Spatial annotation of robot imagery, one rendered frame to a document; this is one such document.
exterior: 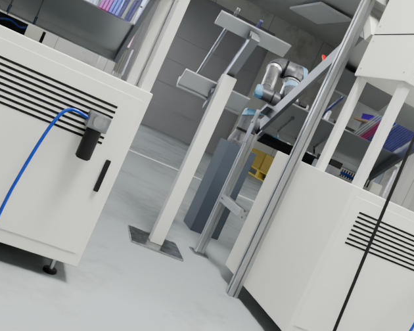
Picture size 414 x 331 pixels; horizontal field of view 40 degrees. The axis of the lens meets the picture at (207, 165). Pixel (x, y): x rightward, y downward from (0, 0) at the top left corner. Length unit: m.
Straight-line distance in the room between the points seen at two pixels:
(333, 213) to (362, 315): 0.39
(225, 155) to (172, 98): 8.06
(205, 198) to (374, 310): 1.41
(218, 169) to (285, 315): 1.37
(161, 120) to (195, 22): 1.98
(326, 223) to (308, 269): 0.17
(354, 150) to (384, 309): 1.03
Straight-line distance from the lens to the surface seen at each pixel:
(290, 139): 2.88
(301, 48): 12.12
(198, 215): 3.30
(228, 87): 2.57
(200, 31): 11.37
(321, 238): 2.04
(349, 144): 2.96
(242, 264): 2.38
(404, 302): 2.26
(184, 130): 11.41
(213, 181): 3.27
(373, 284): 2.15
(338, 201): 2.03
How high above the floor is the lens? 0.62
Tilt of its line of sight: 4 degrees down
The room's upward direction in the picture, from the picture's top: 24 degrees clockwise
